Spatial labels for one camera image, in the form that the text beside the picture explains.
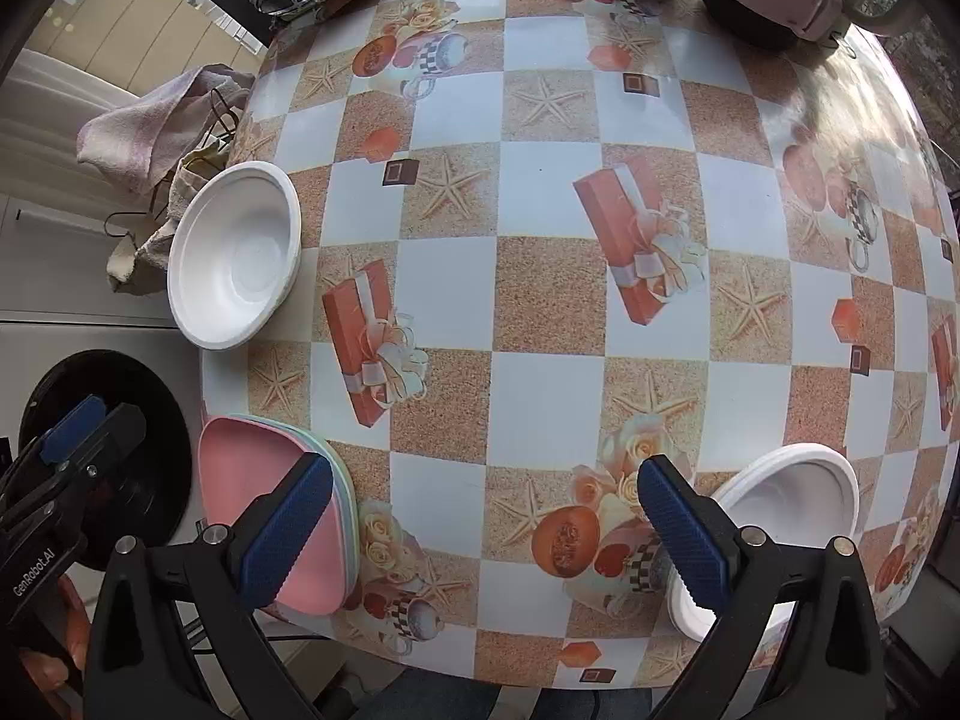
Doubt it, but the blue square plate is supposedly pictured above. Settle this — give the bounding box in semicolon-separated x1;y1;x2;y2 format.
291;426;361;592

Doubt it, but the pink square plate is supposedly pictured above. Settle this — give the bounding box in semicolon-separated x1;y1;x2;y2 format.
199;416;358;616

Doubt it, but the person's left hand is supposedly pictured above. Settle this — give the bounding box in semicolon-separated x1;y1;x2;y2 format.
17;572;96;720

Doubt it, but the washing machine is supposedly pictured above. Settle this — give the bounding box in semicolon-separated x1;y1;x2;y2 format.
2;323;203;572

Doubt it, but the beige cloth bag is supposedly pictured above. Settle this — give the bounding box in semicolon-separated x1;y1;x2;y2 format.
106;137;231;296

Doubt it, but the small white foam bowl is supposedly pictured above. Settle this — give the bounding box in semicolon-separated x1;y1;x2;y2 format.
166;161;302;351

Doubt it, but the pink cloth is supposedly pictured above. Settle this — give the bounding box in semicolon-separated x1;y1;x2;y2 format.
76;64;256;197

